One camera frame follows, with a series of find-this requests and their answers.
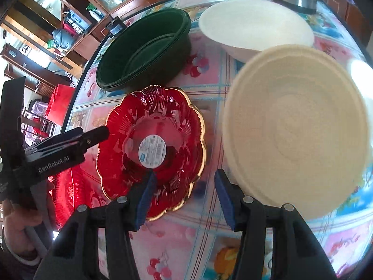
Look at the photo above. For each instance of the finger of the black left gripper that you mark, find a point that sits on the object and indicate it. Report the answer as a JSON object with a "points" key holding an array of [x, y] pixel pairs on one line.
{"points": [[55, 140], [93, 137]]}

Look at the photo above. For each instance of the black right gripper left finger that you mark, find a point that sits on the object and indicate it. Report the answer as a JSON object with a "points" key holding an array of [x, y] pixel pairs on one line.
{"points": [[74, 253]]}

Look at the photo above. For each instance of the small red flower plate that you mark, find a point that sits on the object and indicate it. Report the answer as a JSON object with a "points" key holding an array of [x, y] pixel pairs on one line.
{"points": [[155, 130]]}

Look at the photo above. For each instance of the dark green plastic bowl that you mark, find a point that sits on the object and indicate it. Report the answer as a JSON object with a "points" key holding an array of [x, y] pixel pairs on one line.
{"points": [[152, 51]]}

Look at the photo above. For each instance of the cream foam plate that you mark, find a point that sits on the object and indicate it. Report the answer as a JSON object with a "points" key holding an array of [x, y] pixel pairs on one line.
{"points": [[296, 130]]}

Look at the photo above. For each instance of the white foam bowl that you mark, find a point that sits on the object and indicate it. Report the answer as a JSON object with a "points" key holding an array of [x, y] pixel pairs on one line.
{"points": [[244, 28]]}

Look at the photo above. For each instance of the large red flower plate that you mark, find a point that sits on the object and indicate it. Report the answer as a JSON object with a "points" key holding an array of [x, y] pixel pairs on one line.
{"points": [[79, 185]]}

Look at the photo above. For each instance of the person's left hand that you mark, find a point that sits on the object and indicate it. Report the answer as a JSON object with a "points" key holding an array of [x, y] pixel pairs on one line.
{"points": [[16, 219]]}

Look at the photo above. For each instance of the red paper gift bag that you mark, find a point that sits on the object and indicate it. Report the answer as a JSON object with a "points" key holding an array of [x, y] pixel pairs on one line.
{"points": [[58, 104]]}

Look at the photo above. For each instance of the wooden chair with clothes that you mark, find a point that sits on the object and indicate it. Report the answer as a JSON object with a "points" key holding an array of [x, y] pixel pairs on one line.
{"points": [[34, 123]]}

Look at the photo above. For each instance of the fruit pattern tablecloth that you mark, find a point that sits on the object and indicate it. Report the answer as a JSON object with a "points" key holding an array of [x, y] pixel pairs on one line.
{"points": [[195, 242]]}

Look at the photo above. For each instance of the small black motor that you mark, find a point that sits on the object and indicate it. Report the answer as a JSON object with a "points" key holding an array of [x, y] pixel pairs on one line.
{"points": [[115, 27]]}

